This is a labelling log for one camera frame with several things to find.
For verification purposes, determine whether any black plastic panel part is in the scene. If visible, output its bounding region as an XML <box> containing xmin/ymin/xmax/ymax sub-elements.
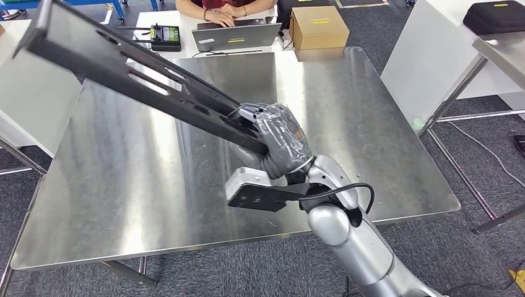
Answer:
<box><xmin>12</xmin><ymin>0</ymin><xmax>269</xmax><ymax>157</ymax></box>

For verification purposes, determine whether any stainless steel workbench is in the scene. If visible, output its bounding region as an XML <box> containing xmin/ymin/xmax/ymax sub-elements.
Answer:
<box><xmin>0</xmin><ymin>46</ymin><xmax>461</xmax><ymax>288</ymax></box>

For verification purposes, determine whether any grey laptop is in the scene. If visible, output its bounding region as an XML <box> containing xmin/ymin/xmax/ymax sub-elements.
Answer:
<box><xmin>191</xmin><ymin>18</ymin><xmax>283</xmax><ymax>53</ymax></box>

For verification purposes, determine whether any cardboard box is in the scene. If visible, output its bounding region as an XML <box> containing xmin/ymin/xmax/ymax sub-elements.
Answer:
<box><xmin>289</xmin><ymin>6</ymin><xmax>350</xmax><ymax>51</ymax></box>

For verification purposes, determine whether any person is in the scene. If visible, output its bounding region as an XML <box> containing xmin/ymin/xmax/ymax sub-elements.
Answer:
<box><xmin>175</xmin><ymin>0</ymin><xmax>279</xmax><ymax>28</ymax></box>

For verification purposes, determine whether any white desk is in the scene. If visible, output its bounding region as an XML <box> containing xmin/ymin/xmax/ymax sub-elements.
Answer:
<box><xmin>133</xmin><ymin>9</ymin><xmax>296</xmax><ymax>60</ymax></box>

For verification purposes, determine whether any black remote controller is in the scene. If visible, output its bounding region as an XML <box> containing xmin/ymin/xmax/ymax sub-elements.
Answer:
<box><xmin>116</xmin><ymin>24</ymin><xmax>183</xmax><ymax>53</ymax></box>

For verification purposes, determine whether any white partition board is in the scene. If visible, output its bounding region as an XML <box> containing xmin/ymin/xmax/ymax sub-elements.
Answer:
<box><xmin>380</xmin><ymin>0</ymin><xmax>525</xmax><ymax>132</ymax></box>
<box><xmin>0</xmin><ymin>19</ymin><xmax>83</xmax><ymax>158</ymax></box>

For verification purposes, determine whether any stainless steel table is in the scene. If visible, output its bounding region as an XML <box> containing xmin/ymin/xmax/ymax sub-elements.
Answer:
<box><xmin>416</xmin><ymin>30</ymin><xmax>525</xmax><ymax>235</ymax></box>

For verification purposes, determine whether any black bag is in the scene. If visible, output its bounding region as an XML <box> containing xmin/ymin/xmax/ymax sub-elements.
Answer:
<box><xmin>462</xmin><ymin>1</ymin><xmax>525</xmax><ymax>37</ymax></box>

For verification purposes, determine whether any yellow floor tape line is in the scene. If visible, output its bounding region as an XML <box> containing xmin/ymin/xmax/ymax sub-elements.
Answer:
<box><xmin>508</xmin><ymin>268</ymin><xmax>525</xmax><ymax>292</ymax></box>

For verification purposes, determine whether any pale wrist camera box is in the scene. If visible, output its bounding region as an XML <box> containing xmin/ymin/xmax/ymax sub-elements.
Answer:
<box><xmin>224</xmin><ymin>166</ymin><xmax>288</xmax><ymax>202</ymax></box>

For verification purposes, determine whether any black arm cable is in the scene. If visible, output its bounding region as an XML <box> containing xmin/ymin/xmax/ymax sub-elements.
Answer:
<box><xmin>297</xmin><ymin>182</ymin><xmax>376</xmax><ymax>216</ymax></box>

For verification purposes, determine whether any grey floor cable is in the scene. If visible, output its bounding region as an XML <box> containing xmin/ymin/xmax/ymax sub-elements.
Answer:
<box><xmin>445</xmin><ymin>121</ymin><xmax>525</xmax><ymax>189</ymax></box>

